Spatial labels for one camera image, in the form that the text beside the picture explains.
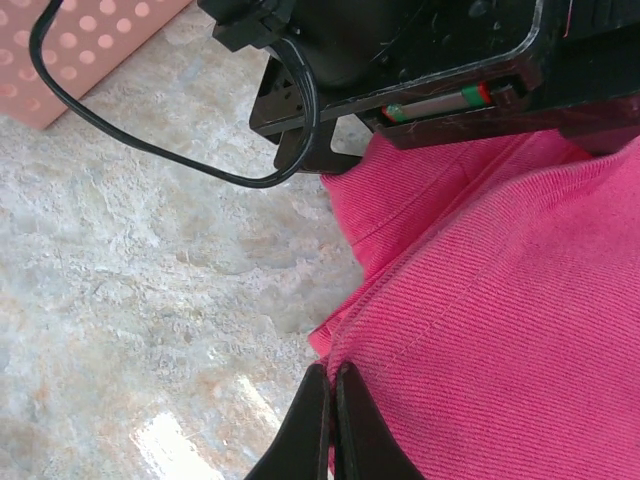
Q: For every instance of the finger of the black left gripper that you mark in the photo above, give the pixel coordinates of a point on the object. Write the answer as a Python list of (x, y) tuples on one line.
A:
[(575, 120), (282, 107)]

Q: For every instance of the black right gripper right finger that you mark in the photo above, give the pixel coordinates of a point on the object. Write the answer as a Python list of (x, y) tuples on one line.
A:
[(365, 440)]

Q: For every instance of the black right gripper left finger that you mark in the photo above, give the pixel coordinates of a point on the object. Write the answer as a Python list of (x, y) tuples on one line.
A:
[(300, 440)]

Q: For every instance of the pink long pants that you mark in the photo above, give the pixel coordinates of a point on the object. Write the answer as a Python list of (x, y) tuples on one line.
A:
[(500, 300)]

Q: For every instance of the pink plastic basket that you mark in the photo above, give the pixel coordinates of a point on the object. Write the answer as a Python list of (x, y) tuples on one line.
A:
[(100, 50)]

